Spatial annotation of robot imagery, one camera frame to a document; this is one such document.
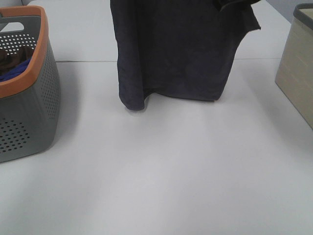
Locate dark navy towel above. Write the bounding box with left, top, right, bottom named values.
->
left=110, top=0, right=260, bottom=111

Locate grey basket with orange rim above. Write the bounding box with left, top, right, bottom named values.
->
left=0, top=6, right=61, bottom=163

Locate beige fabric storage box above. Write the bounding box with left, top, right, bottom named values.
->
left=275, top=3, right=313, bottom=127

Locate blue cloth in basket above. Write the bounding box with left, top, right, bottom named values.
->
left=0, top=58, right=31, bottom=82

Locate brown cloth in basket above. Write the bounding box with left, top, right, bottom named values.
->
left=0, top=46, right=34, bottom=75

